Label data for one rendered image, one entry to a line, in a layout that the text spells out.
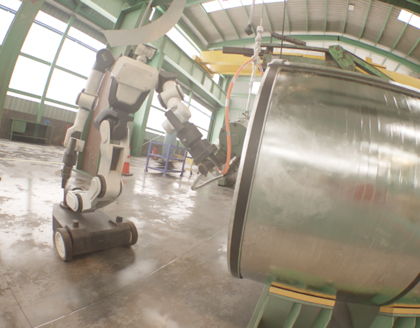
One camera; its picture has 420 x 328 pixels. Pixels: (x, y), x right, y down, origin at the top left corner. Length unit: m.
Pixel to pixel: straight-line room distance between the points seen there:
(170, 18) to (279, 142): 0.44
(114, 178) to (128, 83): 0.55
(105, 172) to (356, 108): 1.22
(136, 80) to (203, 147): 0.61
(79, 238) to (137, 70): 1.03
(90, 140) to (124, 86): 3.33
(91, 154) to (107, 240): 3.10
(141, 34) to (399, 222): 0.81
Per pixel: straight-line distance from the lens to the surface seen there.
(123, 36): 0.44
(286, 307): 1.35
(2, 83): 3.23
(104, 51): 1.29
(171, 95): 1.07
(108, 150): 1.22
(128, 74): 1.22
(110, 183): 1.27
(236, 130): 0.83
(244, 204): 0.62
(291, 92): 0.71
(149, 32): 0.50
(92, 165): 4.36
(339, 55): 2.06
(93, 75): 1.29
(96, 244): 1.43
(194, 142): 0.82
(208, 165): 0.79
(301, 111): 0.65
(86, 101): 1.26
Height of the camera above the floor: 0.78
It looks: 2 degrees down
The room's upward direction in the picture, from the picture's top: 11 degrees clockwise
